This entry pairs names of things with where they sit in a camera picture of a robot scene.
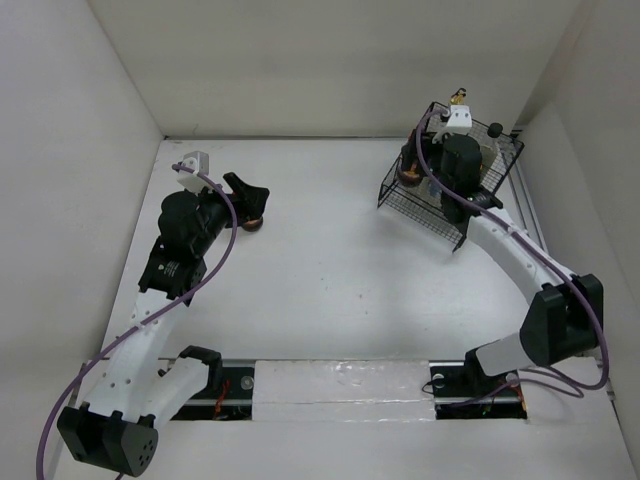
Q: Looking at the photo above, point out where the dark soy sauce bottle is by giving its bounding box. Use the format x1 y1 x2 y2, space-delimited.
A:
479 122 503 169

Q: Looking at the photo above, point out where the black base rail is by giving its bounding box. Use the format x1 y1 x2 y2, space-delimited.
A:
175 360 527 423

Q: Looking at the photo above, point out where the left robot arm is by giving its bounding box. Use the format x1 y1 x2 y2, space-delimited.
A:
49 166 269 477

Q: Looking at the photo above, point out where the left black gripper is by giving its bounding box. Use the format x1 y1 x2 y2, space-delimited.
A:
188 173 267 256

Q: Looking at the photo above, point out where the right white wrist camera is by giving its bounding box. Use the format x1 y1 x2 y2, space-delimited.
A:
432 105 473 143

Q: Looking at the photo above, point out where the white shaker jar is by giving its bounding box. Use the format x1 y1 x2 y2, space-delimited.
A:
427 178 441 200

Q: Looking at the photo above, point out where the clear glass oil bottle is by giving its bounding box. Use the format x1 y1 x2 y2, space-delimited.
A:
448 87 467 106

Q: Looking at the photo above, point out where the black wire rack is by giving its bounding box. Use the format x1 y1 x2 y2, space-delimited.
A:
377 102 524 249

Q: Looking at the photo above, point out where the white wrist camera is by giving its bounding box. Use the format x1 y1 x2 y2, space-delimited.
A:
172 151 211 194
432 105 473 143

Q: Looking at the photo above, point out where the small brown jar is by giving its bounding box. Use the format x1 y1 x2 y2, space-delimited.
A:
242 217 264 233

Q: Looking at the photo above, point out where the red lid sauce jar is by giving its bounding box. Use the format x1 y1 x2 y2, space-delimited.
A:
396 144 425 188

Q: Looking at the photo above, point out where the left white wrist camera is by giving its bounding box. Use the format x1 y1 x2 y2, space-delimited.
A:
172 151 211 194

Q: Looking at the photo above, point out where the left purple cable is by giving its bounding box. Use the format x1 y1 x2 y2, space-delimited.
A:
37 162 239 480

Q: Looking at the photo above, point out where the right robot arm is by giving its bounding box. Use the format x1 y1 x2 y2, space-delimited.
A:
400 126 607 405

